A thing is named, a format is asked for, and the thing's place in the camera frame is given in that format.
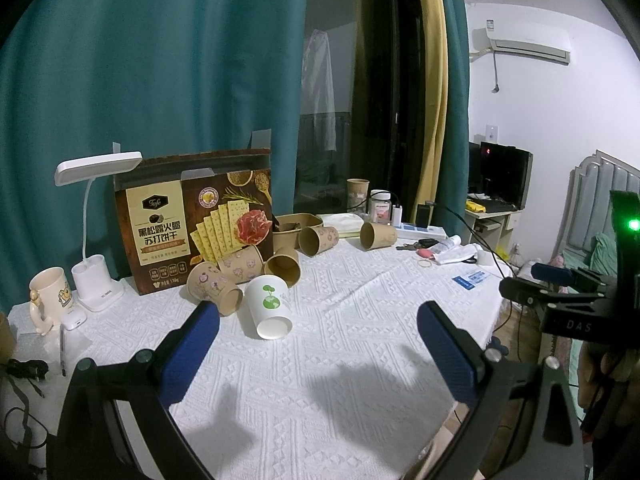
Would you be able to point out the brown cartoon paper cup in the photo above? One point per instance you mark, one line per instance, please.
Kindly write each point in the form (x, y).
(206, 282)

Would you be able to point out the brown paper bowl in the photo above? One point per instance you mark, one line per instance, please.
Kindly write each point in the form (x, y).
(286, 228)

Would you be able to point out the brown paper cup far right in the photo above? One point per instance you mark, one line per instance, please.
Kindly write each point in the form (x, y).
(377, 235)

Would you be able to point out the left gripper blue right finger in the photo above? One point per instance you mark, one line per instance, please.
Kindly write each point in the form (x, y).
(454, 351)

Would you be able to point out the cream ceramic mug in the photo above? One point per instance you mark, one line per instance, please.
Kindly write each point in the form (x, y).
(50, 297)

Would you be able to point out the brown cartoon cup behind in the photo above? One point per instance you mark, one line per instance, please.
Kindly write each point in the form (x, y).
(243, 265)

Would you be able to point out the small white charger box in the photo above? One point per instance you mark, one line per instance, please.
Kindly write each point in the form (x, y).
(73, 317)

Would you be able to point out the teal curtain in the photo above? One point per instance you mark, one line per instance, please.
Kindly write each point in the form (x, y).
(161, 77)
(454, 164)

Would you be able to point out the blue white card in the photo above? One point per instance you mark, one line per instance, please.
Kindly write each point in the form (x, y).
(471, 280)

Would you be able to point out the teal curtain right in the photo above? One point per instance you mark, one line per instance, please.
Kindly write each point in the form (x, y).
(454, 164)

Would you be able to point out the black pen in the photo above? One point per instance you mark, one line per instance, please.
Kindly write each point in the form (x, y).
(61, 350)

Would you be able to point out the brown cracker box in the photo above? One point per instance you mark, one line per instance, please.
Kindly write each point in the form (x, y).
(175, 212)

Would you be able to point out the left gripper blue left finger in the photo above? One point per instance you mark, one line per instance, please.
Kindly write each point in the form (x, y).
(182, 352)

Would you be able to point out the brown cartoon cup middle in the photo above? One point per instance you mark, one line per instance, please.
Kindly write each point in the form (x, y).
(313, 240)

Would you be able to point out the grey headboard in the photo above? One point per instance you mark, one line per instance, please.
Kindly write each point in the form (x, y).
(588, 211)

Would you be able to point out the white paper cup green logo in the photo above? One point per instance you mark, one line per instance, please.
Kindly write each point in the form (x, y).
(267, 300)

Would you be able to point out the brown paper cup open mouth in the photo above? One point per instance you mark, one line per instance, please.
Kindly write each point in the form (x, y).
(284, 264)

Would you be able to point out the white small bottle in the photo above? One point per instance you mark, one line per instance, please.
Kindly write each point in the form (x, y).
(397, 216)

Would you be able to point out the yellow curtain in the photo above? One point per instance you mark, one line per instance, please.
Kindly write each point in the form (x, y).
(436, 96)

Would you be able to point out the clear plastic jar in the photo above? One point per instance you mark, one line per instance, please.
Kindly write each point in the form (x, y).
(380, 206)

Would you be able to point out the teal curtain left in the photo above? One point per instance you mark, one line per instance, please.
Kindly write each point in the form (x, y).
(161, 77)

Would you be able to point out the white textured tablecloth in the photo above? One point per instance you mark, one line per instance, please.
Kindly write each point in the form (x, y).
(351, 392)

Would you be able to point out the upright brown paper cup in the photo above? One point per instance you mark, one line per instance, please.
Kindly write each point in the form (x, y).
(357, 194)

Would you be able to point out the white air conditioner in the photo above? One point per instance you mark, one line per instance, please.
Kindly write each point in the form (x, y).
(529, 39)

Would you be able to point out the black monitor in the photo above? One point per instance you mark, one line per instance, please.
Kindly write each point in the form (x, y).
(499, 176)

